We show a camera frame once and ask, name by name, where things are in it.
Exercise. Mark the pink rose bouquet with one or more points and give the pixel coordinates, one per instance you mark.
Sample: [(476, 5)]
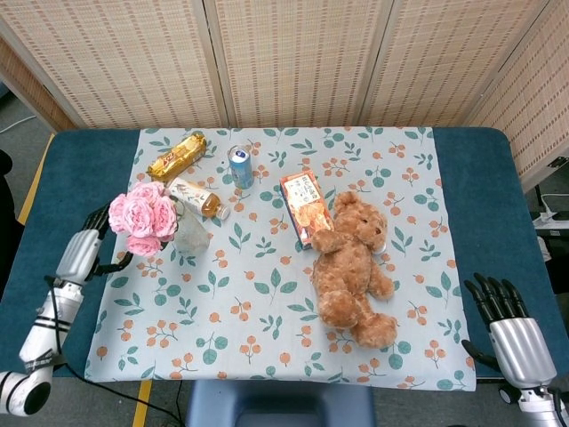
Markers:
[(142, 218)]

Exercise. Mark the brown teddy bear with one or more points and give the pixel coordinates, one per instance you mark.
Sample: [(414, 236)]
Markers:
[(353, 271)]

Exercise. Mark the white power strip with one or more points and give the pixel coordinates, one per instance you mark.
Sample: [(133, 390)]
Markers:
[(551, 218)]

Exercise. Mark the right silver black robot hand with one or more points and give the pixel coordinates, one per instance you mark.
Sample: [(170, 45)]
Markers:
[(518, 344)]

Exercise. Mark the floral leaf print tablecloth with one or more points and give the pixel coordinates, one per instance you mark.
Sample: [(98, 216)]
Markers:
[(284, 311)]

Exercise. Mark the bamboo folding screen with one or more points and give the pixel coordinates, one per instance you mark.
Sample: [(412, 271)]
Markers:
[(284, 62)]

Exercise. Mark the orange snack box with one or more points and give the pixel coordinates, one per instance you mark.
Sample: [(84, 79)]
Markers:
[(306, 209)]

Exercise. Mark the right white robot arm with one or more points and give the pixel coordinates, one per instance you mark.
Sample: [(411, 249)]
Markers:
[(542, 405)]

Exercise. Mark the clear glass vase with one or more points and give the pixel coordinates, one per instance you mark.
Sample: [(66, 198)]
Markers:
[(191, 233)]

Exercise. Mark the blue padded stool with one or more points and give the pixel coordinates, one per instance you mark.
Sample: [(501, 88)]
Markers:
[(280, 405)]

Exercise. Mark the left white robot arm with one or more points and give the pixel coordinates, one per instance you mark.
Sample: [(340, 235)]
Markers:
[(40, 342)]

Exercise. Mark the person in black clothing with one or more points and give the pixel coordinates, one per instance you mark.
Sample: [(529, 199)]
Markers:
[(6, 213)]

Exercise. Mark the tea bottle with white cap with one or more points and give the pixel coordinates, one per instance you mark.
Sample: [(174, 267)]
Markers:
[(198, 199)]

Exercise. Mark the golden biscuit packet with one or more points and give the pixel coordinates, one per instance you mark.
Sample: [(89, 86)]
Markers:
[(177, 158)]

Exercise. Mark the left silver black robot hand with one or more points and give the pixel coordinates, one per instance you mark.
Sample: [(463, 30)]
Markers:
[(86, 249)]

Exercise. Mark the blue drink can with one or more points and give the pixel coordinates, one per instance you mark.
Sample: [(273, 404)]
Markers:
[(240, 168)]

